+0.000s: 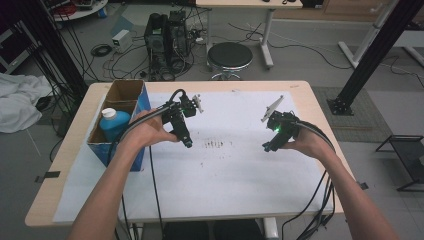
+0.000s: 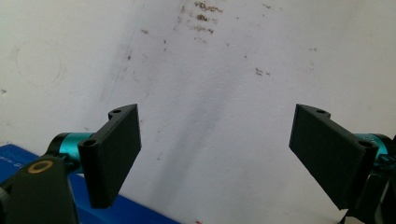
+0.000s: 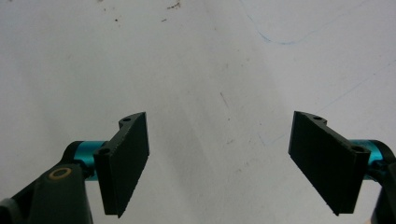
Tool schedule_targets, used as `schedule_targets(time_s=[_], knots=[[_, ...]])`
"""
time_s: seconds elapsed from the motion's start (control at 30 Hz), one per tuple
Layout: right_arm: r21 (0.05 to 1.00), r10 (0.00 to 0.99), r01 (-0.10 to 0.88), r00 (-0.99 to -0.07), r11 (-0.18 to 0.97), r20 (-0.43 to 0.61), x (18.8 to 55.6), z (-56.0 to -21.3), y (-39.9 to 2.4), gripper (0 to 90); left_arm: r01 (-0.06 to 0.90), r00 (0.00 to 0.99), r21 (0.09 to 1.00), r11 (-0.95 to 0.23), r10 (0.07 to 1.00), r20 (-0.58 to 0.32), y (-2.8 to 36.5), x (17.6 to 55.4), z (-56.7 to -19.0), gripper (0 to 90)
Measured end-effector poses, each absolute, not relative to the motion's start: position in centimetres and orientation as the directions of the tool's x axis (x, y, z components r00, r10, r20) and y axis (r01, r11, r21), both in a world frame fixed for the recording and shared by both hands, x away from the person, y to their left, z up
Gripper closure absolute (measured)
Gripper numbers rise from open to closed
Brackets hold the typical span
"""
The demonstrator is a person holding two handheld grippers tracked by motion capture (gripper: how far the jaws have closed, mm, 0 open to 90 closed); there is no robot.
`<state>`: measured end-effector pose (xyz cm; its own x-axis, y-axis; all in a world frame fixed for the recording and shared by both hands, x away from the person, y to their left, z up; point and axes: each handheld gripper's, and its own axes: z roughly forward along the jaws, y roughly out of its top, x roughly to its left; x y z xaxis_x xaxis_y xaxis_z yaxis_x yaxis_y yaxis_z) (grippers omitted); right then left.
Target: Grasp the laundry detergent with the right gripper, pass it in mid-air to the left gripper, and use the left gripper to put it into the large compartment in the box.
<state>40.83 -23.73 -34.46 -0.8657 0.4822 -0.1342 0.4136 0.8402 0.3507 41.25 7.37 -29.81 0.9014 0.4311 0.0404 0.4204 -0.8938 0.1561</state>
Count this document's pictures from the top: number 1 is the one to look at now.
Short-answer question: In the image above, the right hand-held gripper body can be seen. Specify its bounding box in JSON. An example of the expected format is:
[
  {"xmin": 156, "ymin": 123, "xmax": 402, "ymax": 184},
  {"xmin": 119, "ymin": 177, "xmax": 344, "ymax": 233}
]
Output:
[{"xmin": 260, "ymin": 95, "xmax": 301, "ymax": 143}]

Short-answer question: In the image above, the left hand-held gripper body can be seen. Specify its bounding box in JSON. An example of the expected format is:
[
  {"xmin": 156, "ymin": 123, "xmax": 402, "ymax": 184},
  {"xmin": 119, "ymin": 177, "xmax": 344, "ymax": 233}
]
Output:
[{"xmin": 161, "ymin": 93, "xmax": 205, "ymax": 134}]

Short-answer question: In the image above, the blue bottle with white cap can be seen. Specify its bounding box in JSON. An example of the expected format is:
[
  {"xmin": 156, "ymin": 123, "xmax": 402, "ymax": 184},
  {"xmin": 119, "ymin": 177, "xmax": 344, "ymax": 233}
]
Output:
[{"xmin": 99, "ymin": 107, "xmax": 132, "ymax": 143}]

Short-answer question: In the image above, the blue cardboard box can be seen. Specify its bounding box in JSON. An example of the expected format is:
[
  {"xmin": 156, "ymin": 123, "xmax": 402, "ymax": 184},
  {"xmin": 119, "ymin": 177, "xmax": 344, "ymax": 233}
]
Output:
[{"xmin": 86, "ymin": 78, "xmax": 152, "ymax": 173}]

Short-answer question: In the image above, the person's right hand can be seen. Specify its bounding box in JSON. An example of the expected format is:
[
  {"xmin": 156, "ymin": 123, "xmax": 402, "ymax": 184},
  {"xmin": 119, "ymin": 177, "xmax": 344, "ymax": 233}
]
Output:
[{"xmin": 283, "ymin": 127, "xmax": 336, "ymax": 161}]

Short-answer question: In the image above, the person's left hand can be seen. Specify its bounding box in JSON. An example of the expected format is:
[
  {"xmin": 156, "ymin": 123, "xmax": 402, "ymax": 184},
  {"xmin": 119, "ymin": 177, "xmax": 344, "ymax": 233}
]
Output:
[{"xmin": 123, "ymin": 108, "xmax": 180, "ymax": 151}]

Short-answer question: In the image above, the light wooden table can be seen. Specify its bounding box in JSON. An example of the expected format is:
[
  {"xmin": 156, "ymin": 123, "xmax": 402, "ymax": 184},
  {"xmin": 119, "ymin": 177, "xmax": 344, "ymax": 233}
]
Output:
[{"xmin": 24, "ymin": 80, "xmax": 355, "ymax": 240}]

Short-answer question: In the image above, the white table mat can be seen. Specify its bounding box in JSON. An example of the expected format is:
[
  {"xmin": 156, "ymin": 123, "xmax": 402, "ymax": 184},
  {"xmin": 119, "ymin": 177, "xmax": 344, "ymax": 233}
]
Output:
[{"xmin": 52, "ymin": 90, "xmax": 336, "ymax": 224}]

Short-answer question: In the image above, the black computer tower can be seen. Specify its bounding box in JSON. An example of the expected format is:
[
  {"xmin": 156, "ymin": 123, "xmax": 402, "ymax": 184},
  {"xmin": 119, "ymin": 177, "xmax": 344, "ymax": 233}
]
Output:
[
  {"xmin": 168, "ymin": 10, "xmax": 192, "ymax": 69},
  {"xmin": 143, "ymin": 12, "xmax": 170, "ymax": 81}
]

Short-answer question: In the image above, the black round stool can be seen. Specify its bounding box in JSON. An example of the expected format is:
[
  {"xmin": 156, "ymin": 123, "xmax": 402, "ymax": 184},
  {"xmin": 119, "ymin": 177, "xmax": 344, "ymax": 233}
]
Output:
[{"xmin": 206, "ymin": 41, "xmax": 254, "ymax": 81}]

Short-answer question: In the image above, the grey floor mat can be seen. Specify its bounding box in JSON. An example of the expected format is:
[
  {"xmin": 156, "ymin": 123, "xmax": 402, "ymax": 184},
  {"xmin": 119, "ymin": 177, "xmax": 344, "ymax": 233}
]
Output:
[{"xmin": 311, "ymin": 85, "xmax": 395, "ymax": 145}]

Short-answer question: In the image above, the small white device box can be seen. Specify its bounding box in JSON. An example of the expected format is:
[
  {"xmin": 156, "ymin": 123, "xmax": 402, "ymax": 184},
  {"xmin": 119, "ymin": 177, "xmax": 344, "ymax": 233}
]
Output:
[{"xmin": 111, "ymin": 28, "xmax": 133, "ymax": 54}]

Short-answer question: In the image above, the white desk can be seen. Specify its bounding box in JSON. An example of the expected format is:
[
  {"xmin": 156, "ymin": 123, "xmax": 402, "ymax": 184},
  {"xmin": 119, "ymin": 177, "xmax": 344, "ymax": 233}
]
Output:
[{"xmin": 195, "ymin": 0, "xmax": 304, "ymax": 70}]

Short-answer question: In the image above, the round white table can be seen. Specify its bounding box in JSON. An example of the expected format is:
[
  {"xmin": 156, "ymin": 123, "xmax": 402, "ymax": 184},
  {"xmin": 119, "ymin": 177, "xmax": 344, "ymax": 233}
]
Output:
[{"xmin": 49, "ymin": 0, "xmax": 110, "ymax": 23}]

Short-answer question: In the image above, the black tape strip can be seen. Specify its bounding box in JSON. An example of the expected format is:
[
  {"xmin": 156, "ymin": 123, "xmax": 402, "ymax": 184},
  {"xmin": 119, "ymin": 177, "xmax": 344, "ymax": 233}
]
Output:
[{"xmin": 34, "ymin": 170, "xmax": 62, "ymax": 184}]

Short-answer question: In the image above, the white cloth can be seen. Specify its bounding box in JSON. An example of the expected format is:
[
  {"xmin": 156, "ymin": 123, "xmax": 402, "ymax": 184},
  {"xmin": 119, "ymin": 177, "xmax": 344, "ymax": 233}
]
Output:
[{"xmin": 0, "ymin": 72, "xmax": 53, "ymax": 135}]

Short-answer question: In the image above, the right gripper sleeved cable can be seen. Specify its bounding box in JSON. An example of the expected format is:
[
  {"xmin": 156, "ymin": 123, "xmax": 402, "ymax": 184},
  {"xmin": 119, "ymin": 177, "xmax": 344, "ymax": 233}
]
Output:
[{"xmin": 281, "ymin": 120, "xmax": 337, "ymax": 240}]

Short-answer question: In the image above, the gripper sleeved cable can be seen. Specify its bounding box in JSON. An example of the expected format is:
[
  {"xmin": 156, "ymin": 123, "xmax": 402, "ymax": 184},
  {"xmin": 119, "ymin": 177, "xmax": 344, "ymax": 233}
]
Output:
[
  {"xmin": 106, "ymin": 88, "xmax": 188, "ymax": 168},
  {"xmin": 281, "ymin": 120, "xmax": 337, "ymax": 240}
]

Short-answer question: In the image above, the tangle of black floor cables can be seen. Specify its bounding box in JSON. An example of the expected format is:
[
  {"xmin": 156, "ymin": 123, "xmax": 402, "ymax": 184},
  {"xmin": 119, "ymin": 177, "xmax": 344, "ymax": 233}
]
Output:
[{"xmin": 99, "ymin": 29, "xmax": 209, "ymax": 83}]

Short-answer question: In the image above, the left gripper sleeved cable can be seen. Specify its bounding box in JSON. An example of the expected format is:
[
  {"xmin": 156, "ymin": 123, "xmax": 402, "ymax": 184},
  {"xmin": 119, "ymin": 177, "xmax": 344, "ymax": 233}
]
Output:
[{"xmin": 106, "ymin": 88, "xmax": 188, "ymax": 168}]

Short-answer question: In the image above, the thin black hanging cable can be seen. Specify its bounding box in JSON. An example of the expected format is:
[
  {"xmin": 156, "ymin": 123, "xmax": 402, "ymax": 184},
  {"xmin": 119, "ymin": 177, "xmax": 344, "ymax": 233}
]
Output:
[{"xmin": 147, "ymin": 145, "xmax": 166, "ymax": 240}]

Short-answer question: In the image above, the long black floor cable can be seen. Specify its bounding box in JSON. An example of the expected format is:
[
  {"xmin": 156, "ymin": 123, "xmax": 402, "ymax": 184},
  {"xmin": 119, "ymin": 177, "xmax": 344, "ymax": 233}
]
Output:
[{"xmin": 227, "ymin": 21, "xmax": 355, "ymax": 71}]

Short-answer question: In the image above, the coiled black cable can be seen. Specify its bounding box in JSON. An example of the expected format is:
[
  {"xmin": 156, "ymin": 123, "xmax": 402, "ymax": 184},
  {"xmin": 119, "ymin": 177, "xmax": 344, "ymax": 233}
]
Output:
[{"xmin": 90, "ymin": 43, "xmax": 114, "ymax": 58}]

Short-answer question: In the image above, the black metal post with base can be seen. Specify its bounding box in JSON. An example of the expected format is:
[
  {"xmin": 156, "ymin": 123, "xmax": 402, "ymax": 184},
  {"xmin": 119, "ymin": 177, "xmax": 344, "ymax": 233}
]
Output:
[{"xmin": 326, "ymin": 0, "xmax": 424, "ymax": 117}]

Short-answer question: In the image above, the white metal frame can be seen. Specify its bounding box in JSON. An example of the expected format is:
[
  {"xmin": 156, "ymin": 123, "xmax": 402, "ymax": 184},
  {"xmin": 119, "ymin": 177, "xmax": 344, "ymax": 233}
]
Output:
[{"xmin": 337, "ymin": 0, "xmax": 401, "ymax": 70}]

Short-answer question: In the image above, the black wire rack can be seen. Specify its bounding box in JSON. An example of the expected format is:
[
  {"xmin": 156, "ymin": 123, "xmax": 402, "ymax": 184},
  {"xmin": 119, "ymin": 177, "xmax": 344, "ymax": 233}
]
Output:
[{"xmin": 375, "ymin": 134, "xmax": 424, "ymax": 193}]

